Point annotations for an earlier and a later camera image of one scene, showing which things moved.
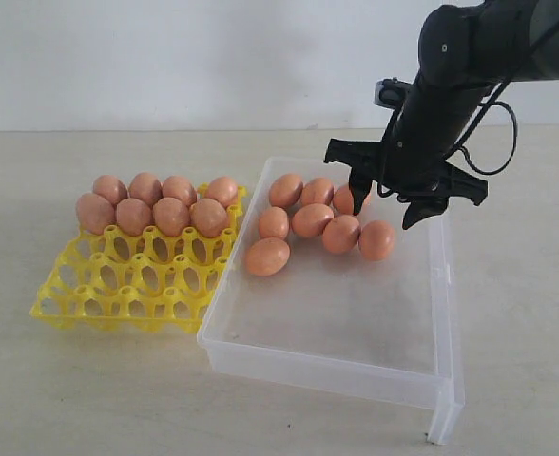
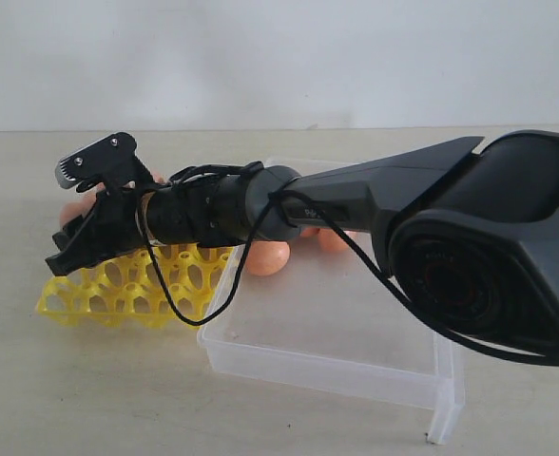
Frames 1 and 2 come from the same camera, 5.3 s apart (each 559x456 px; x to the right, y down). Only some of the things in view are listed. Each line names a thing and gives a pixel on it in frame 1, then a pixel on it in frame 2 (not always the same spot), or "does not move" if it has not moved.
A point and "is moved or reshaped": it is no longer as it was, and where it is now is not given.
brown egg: (94, 213) is moved or reshaped
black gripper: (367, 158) -> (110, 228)
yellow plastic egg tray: (138, 283) does not move
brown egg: (266, 256) does not move
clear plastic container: (343, 319) does not move
